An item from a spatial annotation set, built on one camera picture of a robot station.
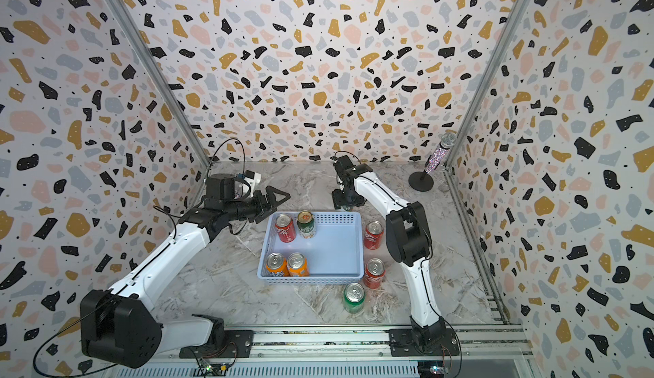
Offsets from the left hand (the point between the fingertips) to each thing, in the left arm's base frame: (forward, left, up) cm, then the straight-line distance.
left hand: (284, 201), depth 78 cm
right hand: (+11, -18, -17) cm, 27 cm away
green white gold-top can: (+8, -20, -15) cm, 27 cm away
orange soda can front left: (-14, +3, -14) cm, 20 cm away
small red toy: (+30, +47, -28) cm, 62 cm away
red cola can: (-1, +2, -14) cm, 14 cm away
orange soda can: (-14, -3, -14) cm, 20 cm away
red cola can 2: (-3, -28, -15) cm, 32 cm away
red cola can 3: (-17, -27, -14) cm, 35 cm away
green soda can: (-24, -21, -14) cm, 35 cm away
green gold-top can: (+2, -5, -15) cm, 16 cm away
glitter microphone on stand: (+28, -54, -24) cm, 65 cm away
